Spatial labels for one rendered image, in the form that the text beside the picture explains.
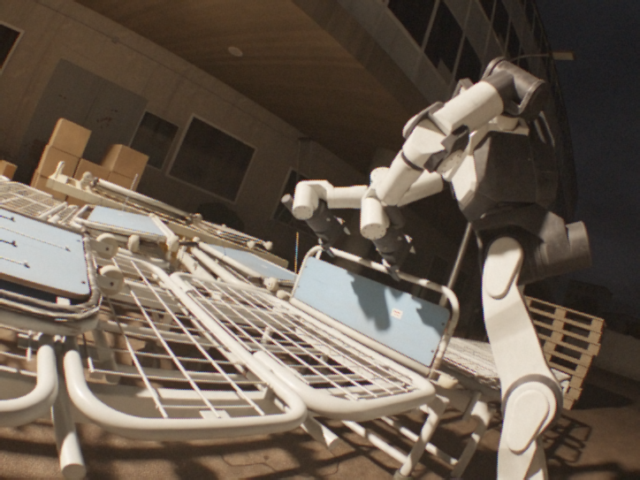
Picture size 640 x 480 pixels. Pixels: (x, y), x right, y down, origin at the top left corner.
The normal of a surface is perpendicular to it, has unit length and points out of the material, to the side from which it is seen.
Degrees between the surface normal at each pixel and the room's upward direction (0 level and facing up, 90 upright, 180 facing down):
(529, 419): 90
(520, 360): 90
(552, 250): 110
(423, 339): 90
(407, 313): 90
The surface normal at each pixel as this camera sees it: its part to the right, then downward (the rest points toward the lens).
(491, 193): -0.70, 0.16
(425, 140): -0.30, -0.18
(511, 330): -0.46, 0.11
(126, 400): 0.67, 0.22
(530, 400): -0.63, -0.26
